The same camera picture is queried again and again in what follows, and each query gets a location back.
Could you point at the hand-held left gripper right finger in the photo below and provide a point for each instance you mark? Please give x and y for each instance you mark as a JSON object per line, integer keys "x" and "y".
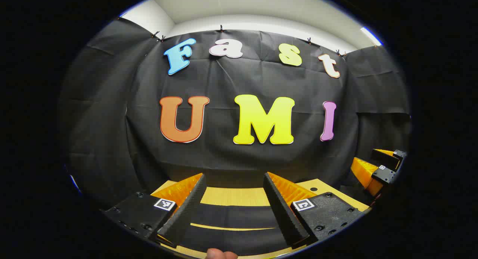
{"x": 283, "y": 214}

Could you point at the ceiling light panel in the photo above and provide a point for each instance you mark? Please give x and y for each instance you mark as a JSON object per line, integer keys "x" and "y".
{"x": 371, "y": 36}

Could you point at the dark grey jeans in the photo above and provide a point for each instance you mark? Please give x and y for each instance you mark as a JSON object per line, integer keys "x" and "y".
{"x": 231, "y": 214}

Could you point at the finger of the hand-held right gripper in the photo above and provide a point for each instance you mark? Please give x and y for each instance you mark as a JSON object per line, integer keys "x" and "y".
{"x": 388, "y": 160}
{"x": 386, "y": 174}

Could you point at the black backdrop cloth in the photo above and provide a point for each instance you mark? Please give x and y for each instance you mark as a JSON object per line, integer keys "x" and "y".
{"x": 224, "y": 80}

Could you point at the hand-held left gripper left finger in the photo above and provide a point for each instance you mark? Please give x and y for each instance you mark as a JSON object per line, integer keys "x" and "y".
{"x": 186, "y": 210}

